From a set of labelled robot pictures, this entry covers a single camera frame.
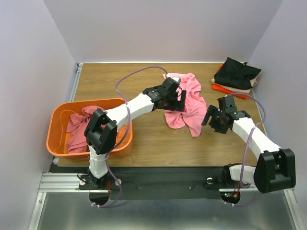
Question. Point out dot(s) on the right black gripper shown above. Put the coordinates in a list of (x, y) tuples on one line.
[(211, 117)]

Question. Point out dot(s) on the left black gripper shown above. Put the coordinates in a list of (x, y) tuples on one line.
[(177, 105)]

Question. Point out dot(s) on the light pink t shirt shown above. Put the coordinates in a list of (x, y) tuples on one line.
[(195, 105)]

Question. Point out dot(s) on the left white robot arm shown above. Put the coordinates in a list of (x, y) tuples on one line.
[(101, 131)]

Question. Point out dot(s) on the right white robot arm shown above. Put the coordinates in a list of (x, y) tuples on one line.
[(275, 168)]

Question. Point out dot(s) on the folded orange t shirt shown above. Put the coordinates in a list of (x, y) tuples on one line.
[(221, 89)]

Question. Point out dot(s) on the folded black t shirt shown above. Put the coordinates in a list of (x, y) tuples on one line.
[(237, 75)]

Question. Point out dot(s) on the folded beige t shirt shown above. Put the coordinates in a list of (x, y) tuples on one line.
[(239, 89)]

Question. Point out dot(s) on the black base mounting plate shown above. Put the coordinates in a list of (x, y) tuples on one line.
[(158, 183)]

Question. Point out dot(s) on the dusty rose shirt in basket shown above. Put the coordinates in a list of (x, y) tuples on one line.
[(76, 127)]

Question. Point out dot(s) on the orange plastic basket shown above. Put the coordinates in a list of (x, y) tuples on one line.
[(57, 137)]

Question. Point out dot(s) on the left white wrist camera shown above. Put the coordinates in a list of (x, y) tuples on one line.
[(174, 77)]

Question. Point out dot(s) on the aluminium frame rail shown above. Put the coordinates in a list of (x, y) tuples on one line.
[(59, 178)]

